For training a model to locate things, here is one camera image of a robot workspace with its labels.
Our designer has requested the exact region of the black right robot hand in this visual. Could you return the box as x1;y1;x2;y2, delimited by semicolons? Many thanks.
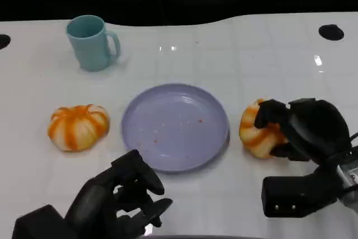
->
253;98;352;167

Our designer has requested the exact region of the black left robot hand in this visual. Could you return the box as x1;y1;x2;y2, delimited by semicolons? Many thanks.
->
64;149;173;239

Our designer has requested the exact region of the orange and white bread roll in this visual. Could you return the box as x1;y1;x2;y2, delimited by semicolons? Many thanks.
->
238;99;289;159
46;104;110;153

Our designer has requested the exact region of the black table grommet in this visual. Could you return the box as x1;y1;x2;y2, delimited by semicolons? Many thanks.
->
0;34;11;50
318;24;345;41

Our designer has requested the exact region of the lilac plate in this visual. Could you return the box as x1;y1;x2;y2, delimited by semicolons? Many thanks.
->
121;83;231;175

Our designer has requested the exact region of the pale green mug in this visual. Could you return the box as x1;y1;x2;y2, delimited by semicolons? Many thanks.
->
65;15;121;72

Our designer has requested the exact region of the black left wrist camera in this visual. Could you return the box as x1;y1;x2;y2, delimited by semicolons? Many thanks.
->
11;204;75;239

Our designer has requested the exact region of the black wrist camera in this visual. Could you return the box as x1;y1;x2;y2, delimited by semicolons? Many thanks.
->
261;169;341;219
11;204;75;239

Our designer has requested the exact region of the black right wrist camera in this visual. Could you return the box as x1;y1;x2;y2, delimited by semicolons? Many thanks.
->
261;169;341;219

